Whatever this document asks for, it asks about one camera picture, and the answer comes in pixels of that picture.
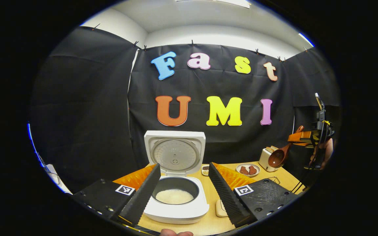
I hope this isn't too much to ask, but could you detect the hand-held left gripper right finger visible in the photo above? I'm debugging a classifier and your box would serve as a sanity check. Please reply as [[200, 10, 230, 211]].
[[208, 162, 299, 228]]

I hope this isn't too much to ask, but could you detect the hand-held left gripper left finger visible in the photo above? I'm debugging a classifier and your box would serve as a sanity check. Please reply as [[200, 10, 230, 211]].
[[73, 163, 162, 226]]

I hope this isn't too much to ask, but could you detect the heap of white rice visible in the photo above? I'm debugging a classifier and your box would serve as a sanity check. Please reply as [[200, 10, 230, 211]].
[[156, 189, 195, 205]]

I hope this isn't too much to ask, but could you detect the brown wooden spoon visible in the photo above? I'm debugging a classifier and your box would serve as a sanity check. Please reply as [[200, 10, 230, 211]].
[[268, 126, 305, 169]]

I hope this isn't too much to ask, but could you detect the white rice cooker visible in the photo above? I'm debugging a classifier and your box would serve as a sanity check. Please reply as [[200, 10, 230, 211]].
[[144, 130, 210, 225]]

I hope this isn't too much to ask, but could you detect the clear plastic tray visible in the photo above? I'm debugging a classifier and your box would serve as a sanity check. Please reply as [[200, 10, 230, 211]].
[[215, 199, 229, 218]]

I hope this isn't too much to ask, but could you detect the white round plate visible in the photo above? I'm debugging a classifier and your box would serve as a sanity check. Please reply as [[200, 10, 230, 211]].
[[236, 163, 261, 178]]

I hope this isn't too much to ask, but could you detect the white toaster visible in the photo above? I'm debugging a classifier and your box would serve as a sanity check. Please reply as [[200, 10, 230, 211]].
[[259, 147, 280, 172]]

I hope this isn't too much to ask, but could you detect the small ceiling light panel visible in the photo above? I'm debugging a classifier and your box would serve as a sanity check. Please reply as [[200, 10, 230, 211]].
[[299, 33, 315, 48]]

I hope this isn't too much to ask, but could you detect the white device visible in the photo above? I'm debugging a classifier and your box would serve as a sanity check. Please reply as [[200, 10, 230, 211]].
[[45, 164, 73, 194]]

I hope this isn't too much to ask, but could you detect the black backdrop cloth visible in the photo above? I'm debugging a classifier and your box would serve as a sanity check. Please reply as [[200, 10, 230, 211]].
[[30, 26, 340, 192]]

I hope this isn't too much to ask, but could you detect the lit computer screen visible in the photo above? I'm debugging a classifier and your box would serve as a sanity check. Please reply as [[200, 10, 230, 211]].
[[28, 123, 45, 167]]

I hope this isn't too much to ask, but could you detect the large ceiling light panel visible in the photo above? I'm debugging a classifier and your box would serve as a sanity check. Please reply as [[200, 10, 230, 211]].
[[176, 0, 251, 9]]

